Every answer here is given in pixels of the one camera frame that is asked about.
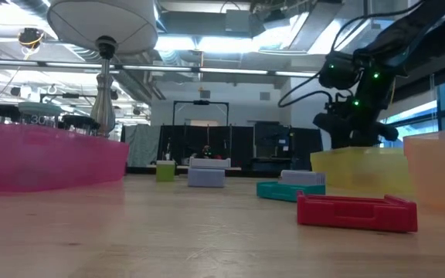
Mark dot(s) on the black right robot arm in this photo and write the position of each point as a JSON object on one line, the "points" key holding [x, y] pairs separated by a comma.
{"points": [[400, 34]]}

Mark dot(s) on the table lamp white shade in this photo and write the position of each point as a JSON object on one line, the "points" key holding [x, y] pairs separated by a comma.
{"points": [[102, 23]]}

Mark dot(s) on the black background frame stand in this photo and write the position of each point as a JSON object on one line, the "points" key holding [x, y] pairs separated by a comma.
{"points": [[201, 102]]}

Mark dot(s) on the grey hanging cloth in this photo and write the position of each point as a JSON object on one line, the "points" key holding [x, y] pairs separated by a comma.
{"points": [[141, 143]]}

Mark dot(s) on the person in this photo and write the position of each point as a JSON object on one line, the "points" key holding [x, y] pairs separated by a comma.
{"points": [[207, 151]]}

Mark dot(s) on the pink translucent plastic bin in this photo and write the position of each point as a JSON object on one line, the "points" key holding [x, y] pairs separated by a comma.
{"points": [[45, 158]]}

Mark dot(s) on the white rectangular block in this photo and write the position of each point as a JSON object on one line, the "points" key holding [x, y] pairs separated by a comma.
{"points": [[207, 175]]}

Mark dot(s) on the orange translucent plastic bin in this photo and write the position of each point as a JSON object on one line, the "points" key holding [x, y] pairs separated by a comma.
{"points": [[442, 173]]}

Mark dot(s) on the black overhead camera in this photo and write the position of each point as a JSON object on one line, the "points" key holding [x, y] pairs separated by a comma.
{"points": [[31, 37]]}

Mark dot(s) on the teal-lid glass jar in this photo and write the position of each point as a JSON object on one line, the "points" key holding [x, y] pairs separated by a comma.
{"points": [[39, 108]]}

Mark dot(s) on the overhead frame light bar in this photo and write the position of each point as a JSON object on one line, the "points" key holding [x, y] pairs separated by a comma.
{"points": [[226, 70]]}

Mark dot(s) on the red digital clock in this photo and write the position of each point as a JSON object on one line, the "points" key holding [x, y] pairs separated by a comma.
{"points": [[357, 212]]}

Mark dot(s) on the lavender cube box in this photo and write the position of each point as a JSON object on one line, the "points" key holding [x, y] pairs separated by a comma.
{"points": [[303, 177]]}

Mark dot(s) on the teal digital clock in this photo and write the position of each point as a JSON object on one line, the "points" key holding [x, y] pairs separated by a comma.
{"points": [[284, 192]]}

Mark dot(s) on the yellow translucent plastic bin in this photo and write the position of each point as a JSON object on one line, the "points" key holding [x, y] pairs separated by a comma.
{"points": [[357, 170]]}

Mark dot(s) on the black aluminium table frame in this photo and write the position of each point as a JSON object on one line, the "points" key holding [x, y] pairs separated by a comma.
{"points": [[141, 170]]}

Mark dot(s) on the small white die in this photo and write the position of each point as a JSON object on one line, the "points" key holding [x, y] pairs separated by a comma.
{"points": [[165, 171]]}

